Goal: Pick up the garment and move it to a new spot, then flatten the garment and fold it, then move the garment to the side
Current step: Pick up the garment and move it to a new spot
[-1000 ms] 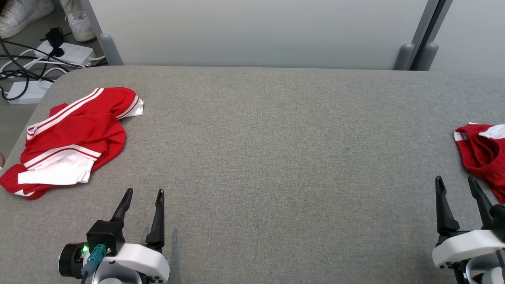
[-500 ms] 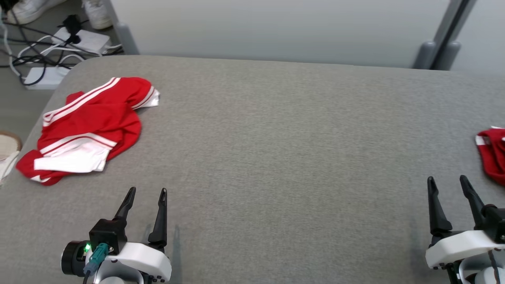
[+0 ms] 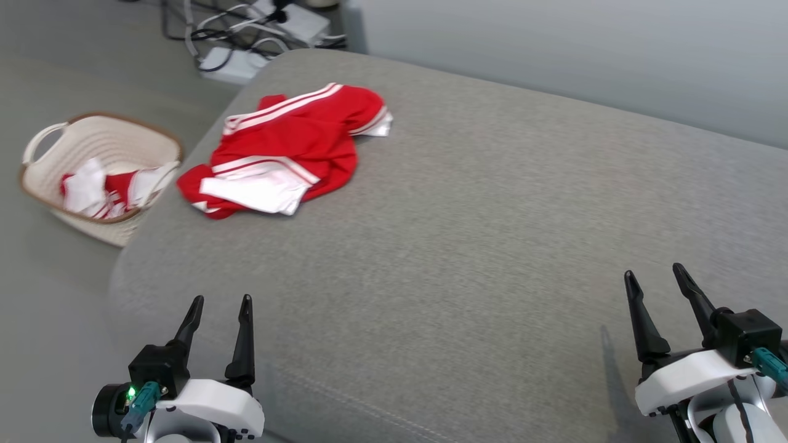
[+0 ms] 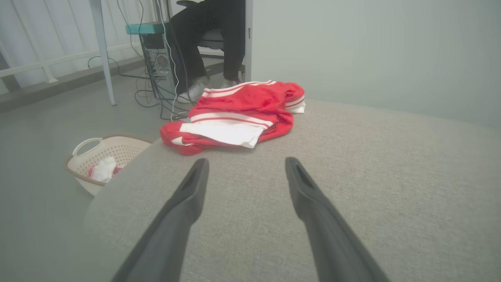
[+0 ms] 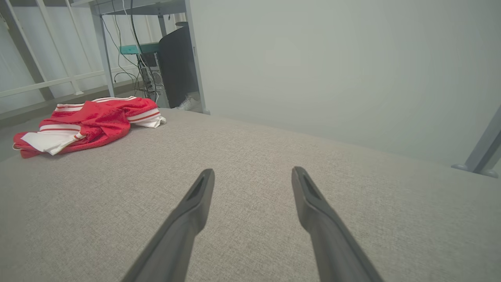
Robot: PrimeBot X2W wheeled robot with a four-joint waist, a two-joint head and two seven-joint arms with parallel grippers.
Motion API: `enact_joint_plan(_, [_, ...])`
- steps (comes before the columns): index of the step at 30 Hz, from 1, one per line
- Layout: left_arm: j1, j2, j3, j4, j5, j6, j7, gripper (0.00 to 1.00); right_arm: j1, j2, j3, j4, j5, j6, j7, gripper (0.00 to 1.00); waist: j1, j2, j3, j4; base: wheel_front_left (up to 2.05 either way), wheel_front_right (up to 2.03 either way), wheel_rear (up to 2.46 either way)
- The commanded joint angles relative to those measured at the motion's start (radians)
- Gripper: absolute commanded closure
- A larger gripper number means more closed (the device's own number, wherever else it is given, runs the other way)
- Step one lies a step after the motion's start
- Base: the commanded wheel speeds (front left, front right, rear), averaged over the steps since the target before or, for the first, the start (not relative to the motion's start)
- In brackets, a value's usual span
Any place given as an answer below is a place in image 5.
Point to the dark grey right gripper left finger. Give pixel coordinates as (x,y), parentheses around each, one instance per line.
(172,250)

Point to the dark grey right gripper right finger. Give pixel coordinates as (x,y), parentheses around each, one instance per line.
(336,250)

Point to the red white basketball jersey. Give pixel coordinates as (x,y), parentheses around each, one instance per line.
(98,121)

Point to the white sneaker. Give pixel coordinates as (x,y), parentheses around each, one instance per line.
(190,103)

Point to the grey partition foot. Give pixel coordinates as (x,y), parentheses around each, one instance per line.
(462,167)
(489,173)

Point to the grey computer tower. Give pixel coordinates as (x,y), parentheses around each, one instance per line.
(152,78)

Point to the white partition panel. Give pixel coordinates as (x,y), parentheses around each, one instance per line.
(332,58)

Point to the white railing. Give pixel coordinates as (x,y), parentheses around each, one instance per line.
(58,81)

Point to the teal box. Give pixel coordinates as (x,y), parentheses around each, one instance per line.
(137,49)

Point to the grey metal desk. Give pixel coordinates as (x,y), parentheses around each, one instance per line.
(102,47)

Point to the grey metal partition post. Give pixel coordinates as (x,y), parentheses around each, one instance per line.
(485,149)

